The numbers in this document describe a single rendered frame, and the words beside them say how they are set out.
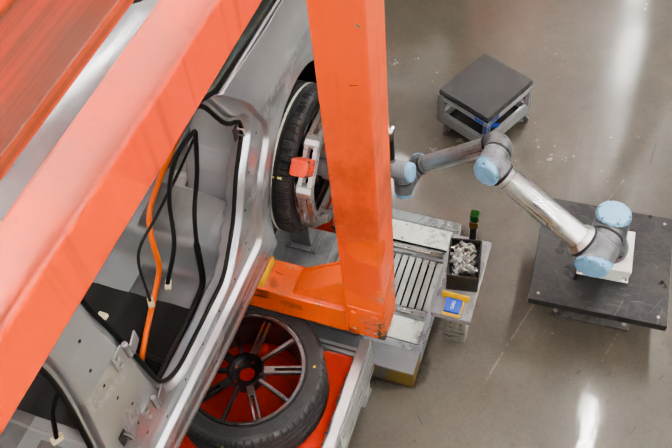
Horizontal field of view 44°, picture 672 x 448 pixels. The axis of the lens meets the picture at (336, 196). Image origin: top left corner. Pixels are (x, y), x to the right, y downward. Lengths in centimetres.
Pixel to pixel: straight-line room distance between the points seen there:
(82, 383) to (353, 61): 114
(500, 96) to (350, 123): 224
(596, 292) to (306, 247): 138
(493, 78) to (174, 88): 351
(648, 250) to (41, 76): 348
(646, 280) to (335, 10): 233
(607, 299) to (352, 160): 173
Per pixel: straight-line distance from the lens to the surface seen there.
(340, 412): 348
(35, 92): 91
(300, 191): 336
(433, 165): 387
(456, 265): 360
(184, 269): 340
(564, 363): 406
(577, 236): 362
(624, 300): 393
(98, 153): 119
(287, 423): 336
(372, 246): 289
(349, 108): 238
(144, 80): 128
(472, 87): 463
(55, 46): 95
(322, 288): 330
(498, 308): 417
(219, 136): 324
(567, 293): 390
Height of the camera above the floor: 357
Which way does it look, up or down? 51 degrees down
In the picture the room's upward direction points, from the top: 7 degrees counter-clockwise
